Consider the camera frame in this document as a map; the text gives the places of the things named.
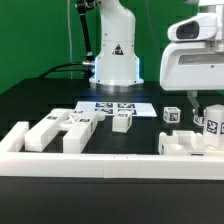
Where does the black jointed camera mount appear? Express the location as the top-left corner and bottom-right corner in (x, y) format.
(75, 0), (96, 62)

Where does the white chair back frame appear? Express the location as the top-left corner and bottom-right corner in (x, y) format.
(25, 108), (100, 154)

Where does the white chair seat part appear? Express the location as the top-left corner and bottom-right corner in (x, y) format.
(158, 130), (224, 157)

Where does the black cable bundle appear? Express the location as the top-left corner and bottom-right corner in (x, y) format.
(38, 61), (98, 80)

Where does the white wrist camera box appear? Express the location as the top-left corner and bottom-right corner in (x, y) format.
(167, 13), (224, 42)

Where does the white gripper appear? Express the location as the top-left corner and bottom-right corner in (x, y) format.
(160, 41), (224, 115)

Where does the white U-shaped fence frame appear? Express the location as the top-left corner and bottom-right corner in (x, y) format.
(0, 122), (224, 180)

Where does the white tag sheet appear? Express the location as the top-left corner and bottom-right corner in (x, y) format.
(75, 101), (157, 117)

